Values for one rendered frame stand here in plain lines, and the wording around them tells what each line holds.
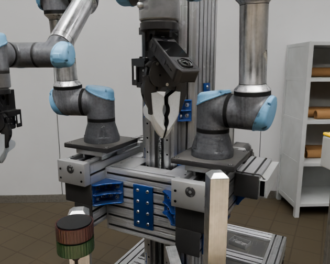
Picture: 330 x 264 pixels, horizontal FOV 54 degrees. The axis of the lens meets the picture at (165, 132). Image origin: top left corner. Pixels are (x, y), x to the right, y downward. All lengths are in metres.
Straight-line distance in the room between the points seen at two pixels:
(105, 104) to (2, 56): 0.48
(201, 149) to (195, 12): 0.53
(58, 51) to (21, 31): 2.36
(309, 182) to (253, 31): 2.82
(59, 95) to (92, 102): 0.14
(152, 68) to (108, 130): 0.79
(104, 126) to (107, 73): 1.84
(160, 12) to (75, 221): 0.38
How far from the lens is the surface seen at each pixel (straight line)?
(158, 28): 0.59
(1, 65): 1.00
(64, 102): 1.39
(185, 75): 0.53
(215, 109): 1.08
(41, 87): 3.30
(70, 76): 1.38
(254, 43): 1.03
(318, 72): 3.29
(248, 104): 1.03
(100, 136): 1.34
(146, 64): 0.59
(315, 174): 3.71
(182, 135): 1.35
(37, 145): 3.40
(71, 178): 1.30
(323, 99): 3.56
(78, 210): 0.59
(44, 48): 1.03
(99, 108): 1.33
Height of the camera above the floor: 1.35
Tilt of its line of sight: 11 degrees down
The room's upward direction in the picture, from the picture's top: straight up
